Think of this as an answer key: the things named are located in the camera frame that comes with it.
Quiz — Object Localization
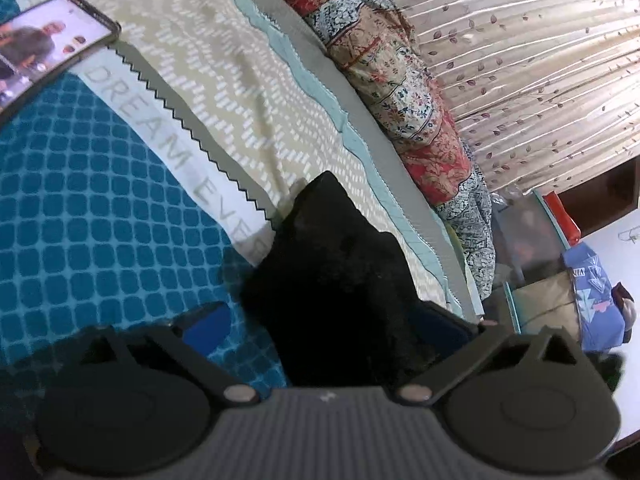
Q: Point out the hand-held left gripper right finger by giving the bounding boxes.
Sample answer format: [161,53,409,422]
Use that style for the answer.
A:
[397,301,587,406]

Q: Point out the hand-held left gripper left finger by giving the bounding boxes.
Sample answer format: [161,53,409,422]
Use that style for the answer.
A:
[75,301,261,407]

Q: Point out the black pants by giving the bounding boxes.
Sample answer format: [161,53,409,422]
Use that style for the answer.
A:
[241,170,453,391]

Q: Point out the clear storage box teal rim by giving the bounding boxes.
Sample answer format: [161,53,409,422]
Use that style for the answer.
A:
[492,191,583,337]

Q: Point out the patterned printed bedsheet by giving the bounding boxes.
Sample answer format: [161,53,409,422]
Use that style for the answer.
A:
[0,0,483,411]

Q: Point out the blue printed cloth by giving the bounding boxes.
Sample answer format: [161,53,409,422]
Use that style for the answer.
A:
[561,241,629,353]

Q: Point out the red plastic lid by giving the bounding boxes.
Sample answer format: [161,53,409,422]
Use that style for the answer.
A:
[542,190,582,247]

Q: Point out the brown wooden furniture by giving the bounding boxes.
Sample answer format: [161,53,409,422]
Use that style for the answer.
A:
[559,157,640,241]

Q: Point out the patchwork floral quilt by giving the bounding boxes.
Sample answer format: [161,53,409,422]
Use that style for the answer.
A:
[247,0,497,302]

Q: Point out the beige leaf print curtain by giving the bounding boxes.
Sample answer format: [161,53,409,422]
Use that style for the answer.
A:
[367,0,640,198]

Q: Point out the smartphone with lit screen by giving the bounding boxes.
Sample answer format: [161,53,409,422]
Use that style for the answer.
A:
[0,0,122,127]

